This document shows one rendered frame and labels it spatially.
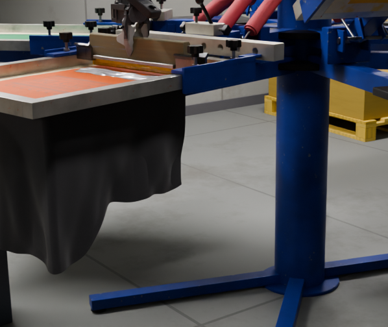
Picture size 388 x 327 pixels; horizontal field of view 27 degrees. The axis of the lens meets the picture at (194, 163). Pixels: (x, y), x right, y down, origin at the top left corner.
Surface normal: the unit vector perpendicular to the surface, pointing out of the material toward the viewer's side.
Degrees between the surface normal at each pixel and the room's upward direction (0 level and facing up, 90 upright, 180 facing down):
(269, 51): 90
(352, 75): 90
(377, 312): 0
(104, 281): 0
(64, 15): 90
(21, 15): 90
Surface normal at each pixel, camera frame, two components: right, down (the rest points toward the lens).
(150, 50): -0.68, 0.21
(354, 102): -0.86, 0.15
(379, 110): 0.51, 0.22
